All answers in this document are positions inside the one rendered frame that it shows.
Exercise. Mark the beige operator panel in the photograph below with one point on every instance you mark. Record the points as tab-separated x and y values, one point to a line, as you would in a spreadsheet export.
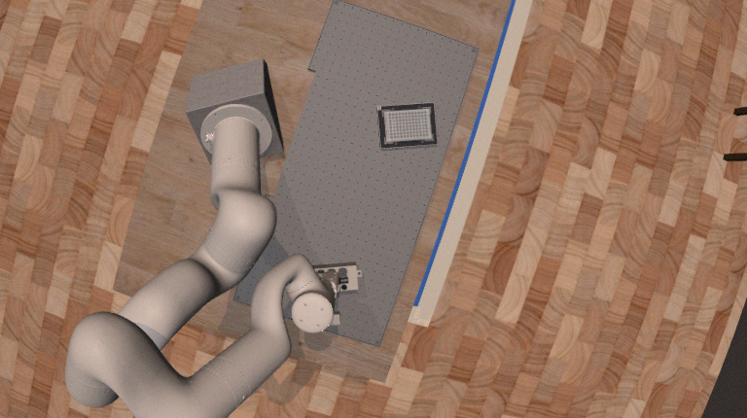
348	277

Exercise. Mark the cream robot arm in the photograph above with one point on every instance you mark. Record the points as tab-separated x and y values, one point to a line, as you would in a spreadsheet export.
107	348

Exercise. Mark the black rectangular frame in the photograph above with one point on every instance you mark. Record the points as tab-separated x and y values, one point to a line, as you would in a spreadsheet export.
411	143

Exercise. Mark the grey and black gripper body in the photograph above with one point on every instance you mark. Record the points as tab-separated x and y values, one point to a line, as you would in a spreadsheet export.
333	277

